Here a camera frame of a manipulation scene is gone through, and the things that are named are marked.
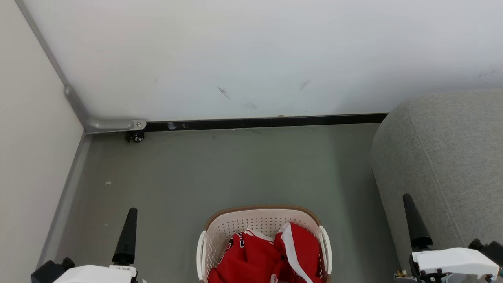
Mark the cream perforated laundry basket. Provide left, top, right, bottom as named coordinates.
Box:
left=196, top=204, right=333, bottom=283

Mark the red garment wide white band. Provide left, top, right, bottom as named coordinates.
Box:
left=273, top=222, right=325, bottom=283

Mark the black baseboard strip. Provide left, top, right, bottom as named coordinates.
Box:
left=143, top=113, right=389, bottom=132

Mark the red jersey thin white trim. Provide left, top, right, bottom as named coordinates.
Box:
left=207, top=230, right=283, bottom=283

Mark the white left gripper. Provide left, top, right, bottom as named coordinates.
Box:
left=53, top=208, right=138, bottom=283

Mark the grey metal frame foot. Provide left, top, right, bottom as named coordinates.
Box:
left=64, top=85, right=147, bottom=134

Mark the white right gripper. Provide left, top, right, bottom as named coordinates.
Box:
left=402, top=193, right=500, bottom=283

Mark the grey fabric sofa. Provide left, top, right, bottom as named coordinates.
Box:
left=370, top=90, right=503, bottom=283

